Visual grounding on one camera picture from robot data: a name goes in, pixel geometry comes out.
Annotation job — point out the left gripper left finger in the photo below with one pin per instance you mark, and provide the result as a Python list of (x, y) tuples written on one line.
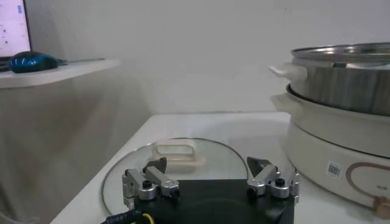
[(152, 179)]

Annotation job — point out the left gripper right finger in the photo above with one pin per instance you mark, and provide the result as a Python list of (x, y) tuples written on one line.
[(268, 178)]

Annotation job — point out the round glass pot lid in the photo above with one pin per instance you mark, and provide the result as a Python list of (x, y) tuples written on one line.
[(179, 150)]

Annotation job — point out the perforated steel steamer basket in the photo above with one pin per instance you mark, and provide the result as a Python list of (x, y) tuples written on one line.
[(350, 82)]

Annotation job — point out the white electric cooking pot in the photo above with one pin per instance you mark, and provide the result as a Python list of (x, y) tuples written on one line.
[(329, 137)]

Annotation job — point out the white side table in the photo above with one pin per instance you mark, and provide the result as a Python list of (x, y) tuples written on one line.
[(61, 74)]

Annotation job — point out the blue computer mouse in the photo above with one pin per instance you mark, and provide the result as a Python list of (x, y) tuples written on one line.
[(32, 61)]

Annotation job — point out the computer monitor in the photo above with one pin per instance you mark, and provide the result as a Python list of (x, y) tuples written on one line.
[(13, 27)]

